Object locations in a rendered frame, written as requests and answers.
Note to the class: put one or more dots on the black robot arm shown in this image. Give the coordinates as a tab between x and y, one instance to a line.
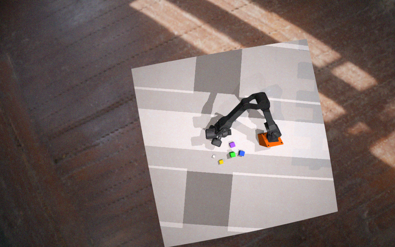
222	127

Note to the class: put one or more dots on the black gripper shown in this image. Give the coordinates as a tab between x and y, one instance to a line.
216	141

